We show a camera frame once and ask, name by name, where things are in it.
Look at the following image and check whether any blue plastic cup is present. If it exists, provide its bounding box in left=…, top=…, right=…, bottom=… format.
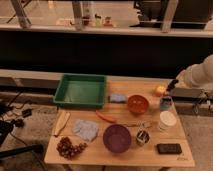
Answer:
left=160, top=96, right=172, bottom=111

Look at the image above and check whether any white paper cup stack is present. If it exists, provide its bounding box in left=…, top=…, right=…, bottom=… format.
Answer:
left=158, top=111, right=177, bottom=131

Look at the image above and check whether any orange fruit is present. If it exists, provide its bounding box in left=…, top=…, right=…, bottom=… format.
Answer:
left=154, top=85, right=166, bottom=97

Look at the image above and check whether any orange bowl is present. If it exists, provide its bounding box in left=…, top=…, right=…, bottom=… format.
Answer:
left=127, top=95, right=149, bottom=115

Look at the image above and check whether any metal fork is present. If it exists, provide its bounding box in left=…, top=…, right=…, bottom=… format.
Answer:
left=122, top=122, right=151, bottom=129

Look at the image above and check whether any blue sponge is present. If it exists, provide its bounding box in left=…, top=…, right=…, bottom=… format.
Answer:
left=109, top=93, right=127, bottom=103

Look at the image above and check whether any small metal can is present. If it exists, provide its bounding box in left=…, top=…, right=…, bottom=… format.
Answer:
left=136, top=130, right=150, bottom=146

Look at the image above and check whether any black phone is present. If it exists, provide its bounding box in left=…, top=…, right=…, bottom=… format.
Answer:
left=157, top=144, right=182, bottom=154

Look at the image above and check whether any purple bowl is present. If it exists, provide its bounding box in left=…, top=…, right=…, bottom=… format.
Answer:
left=103, top=124, right=132, bottom=153

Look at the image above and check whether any blue cloth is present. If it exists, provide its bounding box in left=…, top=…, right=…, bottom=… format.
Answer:
left=72, top=119, right=99, bottom=142

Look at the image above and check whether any green plastic tray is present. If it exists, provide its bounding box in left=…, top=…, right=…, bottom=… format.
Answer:
left=53, top=74, right=106, bottom=109

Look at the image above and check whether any wooden spatula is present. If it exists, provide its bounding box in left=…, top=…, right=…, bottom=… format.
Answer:
left=54, top=111, right=70, bottom=137

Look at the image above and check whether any bunch of red grapes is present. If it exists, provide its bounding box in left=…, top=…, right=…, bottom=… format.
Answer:
left=57, top=137, right=87, bottom=160

